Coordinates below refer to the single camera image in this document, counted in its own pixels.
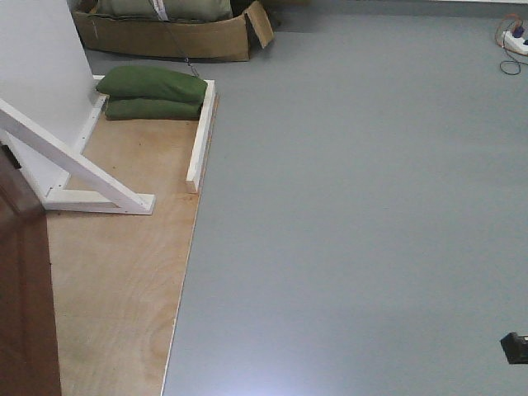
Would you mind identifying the brown cardboard box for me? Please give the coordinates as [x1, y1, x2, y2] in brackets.
[72, 1, 275, 61]

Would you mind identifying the dark far tension cable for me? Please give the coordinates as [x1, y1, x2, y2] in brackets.
[158, 16, 202, 80]

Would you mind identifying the green far bottom sandbag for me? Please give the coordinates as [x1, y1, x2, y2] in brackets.
[105, 97, 202, 120]

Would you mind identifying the black thin cable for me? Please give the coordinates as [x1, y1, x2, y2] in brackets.
[499, 59, 528, 77]

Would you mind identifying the green sandbag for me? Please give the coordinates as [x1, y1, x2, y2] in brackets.
[105, 97, 202, 120]
[96, 65, 207, 103]

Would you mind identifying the white far diagonal brace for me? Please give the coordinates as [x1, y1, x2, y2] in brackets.
[1, 101, 156, 215]

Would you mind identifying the white door frame panel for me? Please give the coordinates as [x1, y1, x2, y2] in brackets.
[0, 0, 108, 203]

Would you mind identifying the grey-green sack in box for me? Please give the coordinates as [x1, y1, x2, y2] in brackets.
[97, 0, 233, 22]

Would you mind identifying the black robot body corner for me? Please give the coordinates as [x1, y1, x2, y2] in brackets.
[500, 332, 528, 365]

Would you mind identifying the brown wooden door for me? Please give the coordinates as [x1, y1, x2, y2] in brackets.
[1, 144, 61, 395]

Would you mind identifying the white power strip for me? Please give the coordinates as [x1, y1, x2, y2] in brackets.
[502, 31, 528, 55]

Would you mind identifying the plywood base platform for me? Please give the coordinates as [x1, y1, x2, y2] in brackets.
[47, 119, 199, 395]

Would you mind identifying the green far top sandbag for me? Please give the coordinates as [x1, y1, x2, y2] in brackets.
[96, 65, 207, 103]

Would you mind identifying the white far edge rail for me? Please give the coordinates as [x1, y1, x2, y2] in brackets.
[186, 80, 217, 194]

